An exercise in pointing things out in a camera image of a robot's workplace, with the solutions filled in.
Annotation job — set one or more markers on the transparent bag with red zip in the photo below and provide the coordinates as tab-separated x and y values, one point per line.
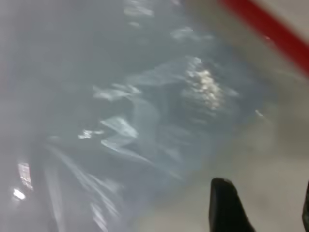
265	21

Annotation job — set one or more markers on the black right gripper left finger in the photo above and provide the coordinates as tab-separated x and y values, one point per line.
227	207

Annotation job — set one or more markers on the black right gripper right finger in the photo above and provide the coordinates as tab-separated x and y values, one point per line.
306	212

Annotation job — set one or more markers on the white paper stack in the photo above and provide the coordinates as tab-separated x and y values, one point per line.
144	72

